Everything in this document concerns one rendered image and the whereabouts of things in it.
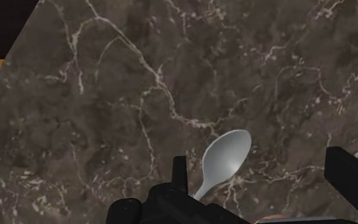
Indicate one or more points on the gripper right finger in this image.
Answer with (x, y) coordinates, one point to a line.
(350, 178)

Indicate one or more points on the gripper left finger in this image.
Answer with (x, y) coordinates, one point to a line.
(169, 201)

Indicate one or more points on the white plastic spoon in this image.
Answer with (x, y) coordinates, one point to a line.
(223, 158)

